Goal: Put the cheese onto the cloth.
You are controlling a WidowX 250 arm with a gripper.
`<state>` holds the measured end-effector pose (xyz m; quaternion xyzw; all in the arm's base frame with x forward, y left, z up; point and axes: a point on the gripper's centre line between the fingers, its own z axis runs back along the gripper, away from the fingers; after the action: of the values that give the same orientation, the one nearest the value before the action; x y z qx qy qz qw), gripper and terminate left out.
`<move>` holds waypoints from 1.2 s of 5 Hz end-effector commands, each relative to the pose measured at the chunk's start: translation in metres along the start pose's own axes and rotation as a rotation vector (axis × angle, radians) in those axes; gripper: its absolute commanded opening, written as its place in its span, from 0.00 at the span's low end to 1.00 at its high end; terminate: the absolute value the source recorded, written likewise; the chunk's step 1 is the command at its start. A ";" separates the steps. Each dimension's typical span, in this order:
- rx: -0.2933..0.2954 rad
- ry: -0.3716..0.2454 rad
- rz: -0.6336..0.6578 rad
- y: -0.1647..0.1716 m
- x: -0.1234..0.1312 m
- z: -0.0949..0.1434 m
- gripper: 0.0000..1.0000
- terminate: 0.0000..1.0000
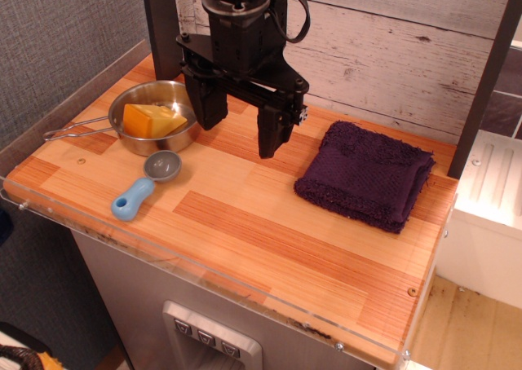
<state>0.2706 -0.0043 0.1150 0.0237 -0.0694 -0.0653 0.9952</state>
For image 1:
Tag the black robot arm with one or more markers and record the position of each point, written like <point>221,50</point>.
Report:
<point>243,57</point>

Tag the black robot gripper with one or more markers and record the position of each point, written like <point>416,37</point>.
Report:
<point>243,56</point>

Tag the blue grey measuring scoop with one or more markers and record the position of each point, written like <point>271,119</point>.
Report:
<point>159,167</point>

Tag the yellow cheese wedge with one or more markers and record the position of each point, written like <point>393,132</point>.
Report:
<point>148,121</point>

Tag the small steel saucepan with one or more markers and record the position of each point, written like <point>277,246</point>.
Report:
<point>171,94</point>

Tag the dark vertical post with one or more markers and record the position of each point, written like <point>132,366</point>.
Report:
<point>492,69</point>
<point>163,29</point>

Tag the white ridged box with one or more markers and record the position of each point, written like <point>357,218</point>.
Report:
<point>481,247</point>

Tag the grey metal side rail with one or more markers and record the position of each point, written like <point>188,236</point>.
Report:
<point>31,136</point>

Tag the dark right vertical post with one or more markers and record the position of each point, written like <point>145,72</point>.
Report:
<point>492,69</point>

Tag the folded purple cloth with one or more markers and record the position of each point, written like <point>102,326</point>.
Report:
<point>366,176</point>

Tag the silver toy dispenser panel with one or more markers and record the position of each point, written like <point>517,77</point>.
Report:
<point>199,342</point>

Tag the clear acrylic edge guard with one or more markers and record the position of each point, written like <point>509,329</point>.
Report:
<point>258,242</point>

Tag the dark left vertical post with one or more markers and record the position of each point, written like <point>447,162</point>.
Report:
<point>163,29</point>

